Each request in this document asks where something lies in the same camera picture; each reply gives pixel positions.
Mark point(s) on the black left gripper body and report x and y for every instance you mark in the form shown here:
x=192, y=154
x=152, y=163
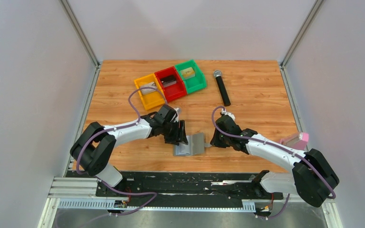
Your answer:
x=171, y=127

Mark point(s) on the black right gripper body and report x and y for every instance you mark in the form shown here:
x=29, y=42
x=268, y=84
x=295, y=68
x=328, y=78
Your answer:
x=227, y=140

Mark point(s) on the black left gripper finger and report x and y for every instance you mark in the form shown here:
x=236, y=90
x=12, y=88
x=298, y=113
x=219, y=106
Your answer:
x=181, y=130
x=178, y=139

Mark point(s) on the grey card holder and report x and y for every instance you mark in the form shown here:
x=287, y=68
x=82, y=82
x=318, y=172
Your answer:
x=196, y=145

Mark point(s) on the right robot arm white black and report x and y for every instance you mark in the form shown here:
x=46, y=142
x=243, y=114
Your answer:
x=309, y=175

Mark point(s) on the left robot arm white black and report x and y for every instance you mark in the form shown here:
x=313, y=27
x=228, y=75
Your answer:
x=93, y=149

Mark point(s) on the silver card in yellow bin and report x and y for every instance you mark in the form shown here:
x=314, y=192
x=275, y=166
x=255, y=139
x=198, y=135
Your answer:
x=148, y=88

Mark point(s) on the black card in red bin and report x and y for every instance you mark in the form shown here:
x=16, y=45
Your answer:
x=168, y=81

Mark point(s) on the gold card in green bin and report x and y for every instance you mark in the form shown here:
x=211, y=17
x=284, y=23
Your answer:
x=188, y=73

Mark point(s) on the pink card stand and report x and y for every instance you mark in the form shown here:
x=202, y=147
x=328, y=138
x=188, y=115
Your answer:
x=296, y=141

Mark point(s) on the yellow plastic bin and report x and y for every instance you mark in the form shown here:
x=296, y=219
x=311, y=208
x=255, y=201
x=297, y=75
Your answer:
x=151, y=93

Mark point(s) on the red plastic bin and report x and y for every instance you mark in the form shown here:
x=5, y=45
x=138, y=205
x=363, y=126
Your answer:
x=173, y=92

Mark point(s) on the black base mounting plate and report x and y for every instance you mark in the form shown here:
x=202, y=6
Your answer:
x=195, y=190

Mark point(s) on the green plastic bin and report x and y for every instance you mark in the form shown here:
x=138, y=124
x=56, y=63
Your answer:
x=195, y=82

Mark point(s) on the black handheld microphone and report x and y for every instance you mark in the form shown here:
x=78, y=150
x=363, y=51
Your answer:
x=217, y=74

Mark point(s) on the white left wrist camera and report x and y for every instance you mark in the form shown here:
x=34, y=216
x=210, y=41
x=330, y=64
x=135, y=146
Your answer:
x=177, y=113

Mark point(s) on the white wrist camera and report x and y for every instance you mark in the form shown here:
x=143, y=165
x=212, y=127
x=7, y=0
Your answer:
x=231, y=115
x=177, y=113

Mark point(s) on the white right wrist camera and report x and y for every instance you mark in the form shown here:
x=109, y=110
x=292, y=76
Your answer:
x=231, y=115

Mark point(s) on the left aluminium frame post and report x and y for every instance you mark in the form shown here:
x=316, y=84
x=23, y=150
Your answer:
x=88, y=49

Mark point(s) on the aluminium frame post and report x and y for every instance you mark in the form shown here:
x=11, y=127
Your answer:
x=88, y=49
x=288, y=56

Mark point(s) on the right aluminium frame post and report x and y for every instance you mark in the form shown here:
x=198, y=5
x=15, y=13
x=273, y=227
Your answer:
x=288, y=56

